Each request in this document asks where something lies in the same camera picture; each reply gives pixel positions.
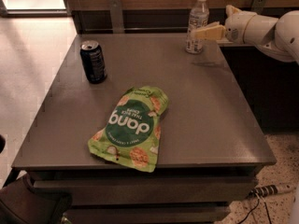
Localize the dark brown chair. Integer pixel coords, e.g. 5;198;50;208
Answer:
0;175;72;224

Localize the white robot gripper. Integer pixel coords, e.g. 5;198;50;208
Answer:
191;5;257;45

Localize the clear plastic water bottle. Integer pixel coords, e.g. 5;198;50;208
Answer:
186;0;209;54

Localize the lower grey drawer front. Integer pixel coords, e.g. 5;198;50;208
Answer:
66;206;230;224

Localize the metal wall bracket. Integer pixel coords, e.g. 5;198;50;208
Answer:
250;0;267;14
108;0;124;34

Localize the dark soda can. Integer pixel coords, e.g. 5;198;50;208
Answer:
80;40;107;84

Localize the striped power strip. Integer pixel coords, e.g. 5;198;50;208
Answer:
248;183;294;198

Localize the black floor cable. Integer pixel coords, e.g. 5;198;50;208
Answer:
235;192;273;224

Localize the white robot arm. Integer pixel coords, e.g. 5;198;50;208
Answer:
191;5;299;63

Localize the right metal wall bracket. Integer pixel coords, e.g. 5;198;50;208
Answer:
250;0;267;14

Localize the green rice chip bag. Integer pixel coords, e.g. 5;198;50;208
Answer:
88;86;169;173

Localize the left metal wall bracket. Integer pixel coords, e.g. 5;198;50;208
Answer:
108;0;124;34

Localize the grey table drawer front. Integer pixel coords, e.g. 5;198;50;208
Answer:
34;177;257;205

